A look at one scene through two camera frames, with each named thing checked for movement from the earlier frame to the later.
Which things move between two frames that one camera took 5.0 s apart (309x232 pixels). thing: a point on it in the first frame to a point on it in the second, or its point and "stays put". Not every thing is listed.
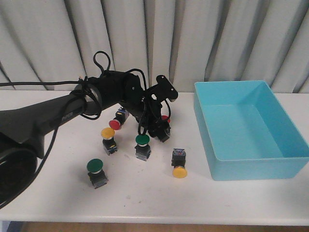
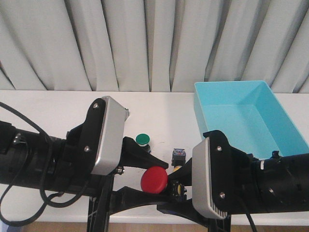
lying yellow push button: [178, 162] stays put
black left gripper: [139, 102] to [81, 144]
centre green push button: [143, 149] stays put
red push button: [165, 117] to [154, 180]
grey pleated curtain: [187, 40] stays put
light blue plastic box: [245, 132] stays put
